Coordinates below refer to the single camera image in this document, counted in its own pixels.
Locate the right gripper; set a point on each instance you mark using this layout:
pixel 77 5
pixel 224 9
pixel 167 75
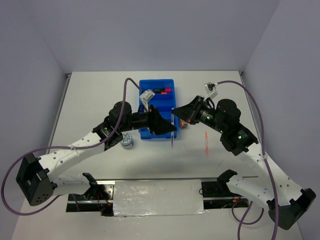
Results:
pixel 189 113

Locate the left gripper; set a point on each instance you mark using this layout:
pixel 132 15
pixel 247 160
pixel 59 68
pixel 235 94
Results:
pixel 157 124

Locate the pink capped black highlighter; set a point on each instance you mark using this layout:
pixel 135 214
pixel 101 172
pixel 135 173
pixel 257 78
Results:
pixel 159 90

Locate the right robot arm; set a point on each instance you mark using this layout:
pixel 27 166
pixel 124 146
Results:
pixel 285 200

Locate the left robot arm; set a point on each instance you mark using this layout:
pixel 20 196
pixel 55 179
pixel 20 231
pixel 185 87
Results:
pixel 39 178

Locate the blue plastic compartment tray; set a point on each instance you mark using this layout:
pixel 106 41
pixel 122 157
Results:
pixel 164 103

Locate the left blue tape roll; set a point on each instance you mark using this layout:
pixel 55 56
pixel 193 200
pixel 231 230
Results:
pixel 127 141

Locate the orange thin pen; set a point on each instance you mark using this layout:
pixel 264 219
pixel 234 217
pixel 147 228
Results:
pixel 206 143

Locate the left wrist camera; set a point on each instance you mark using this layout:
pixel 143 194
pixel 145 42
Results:
pixel 145 97

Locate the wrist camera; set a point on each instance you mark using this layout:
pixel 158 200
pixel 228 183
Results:
pixel 145 97
pixel 210 90

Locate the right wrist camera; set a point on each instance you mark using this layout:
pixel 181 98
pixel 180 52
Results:
pixel 210 90

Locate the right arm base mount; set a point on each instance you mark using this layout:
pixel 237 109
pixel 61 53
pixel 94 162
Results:
pixel 214 197

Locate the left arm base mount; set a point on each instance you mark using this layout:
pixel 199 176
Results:
pixel 94 201

